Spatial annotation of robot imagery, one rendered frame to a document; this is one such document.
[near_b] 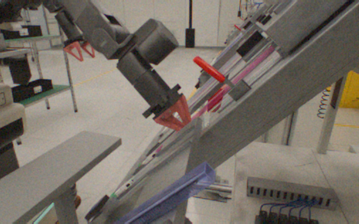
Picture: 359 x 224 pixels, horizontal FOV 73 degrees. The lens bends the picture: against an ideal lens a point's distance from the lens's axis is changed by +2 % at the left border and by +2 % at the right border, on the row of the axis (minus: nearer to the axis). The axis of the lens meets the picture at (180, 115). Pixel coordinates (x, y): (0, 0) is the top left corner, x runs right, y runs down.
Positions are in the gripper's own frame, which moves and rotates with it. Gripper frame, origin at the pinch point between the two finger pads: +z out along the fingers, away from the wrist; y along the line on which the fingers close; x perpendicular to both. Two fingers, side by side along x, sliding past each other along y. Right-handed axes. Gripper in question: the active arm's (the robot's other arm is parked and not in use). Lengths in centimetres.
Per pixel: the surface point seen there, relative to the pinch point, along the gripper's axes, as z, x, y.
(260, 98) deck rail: 0.4, -16.8, -9.7
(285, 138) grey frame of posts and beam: 41, -4, 62
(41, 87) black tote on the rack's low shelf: -106, 187, 168
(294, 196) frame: 40.8, -1.5, 22.9
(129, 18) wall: -322, 302, 860
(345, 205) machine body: 54, -11, 27
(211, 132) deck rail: 0.7, -7.5, -9.7
